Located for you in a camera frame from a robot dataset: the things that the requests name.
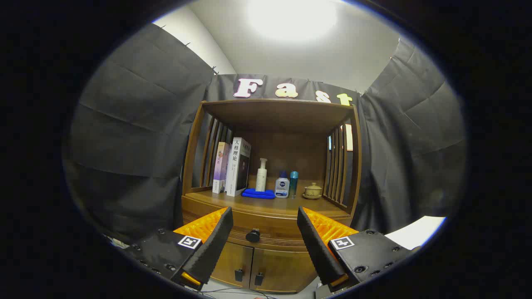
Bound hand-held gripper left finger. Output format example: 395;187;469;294
125;206;234;291

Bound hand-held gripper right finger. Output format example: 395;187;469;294
297;206;421;293

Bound wooden drawer with black knob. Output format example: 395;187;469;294
182;197;359;252

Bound wooden cabinet door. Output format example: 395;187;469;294
251;247;318;293
210;241;254;289

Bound wooden countertop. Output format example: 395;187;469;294
183;174;352;218

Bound brown wooden cabinet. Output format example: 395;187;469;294
182;98;363;294

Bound beige lidded teacup with saucer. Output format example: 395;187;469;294
302;182;323;200

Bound blue folded cloth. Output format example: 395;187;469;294
242;188;276;199

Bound white bottle with blue cap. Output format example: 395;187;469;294
275;171;290;199

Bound purple book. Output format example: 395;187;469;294
212;142;230;194

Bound thick white book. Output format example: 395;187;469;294
225;137;251;197

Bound white pump bottle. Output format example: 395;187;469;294
255;158;268;192

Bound white table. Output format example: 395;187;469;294
384;216;447;250

